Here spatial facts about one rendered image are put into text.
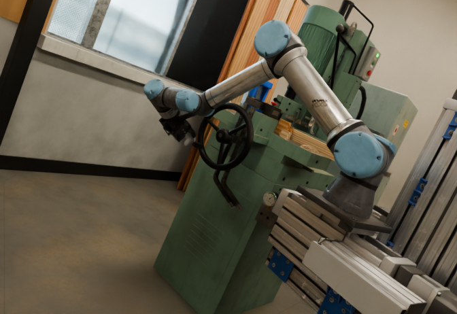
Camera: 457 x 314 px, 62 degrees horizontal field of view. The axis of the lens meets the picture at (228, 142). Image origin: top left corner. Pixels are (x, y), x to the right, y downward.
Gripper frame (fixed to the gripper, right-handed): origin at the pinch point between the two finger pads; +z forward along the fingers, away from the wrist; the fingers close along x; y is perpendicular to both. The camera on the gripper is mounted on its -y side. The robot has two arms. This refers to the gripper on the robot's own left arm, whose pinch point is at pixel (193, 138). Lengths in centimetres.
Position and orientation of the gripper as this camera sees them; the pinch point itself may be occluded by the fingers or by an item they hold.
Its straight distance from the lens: 162.7
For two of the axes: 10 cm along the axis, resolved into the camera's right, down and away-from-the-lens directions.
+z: 3.1, 5.7, 7.6
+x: 6.9, 4.1, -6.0
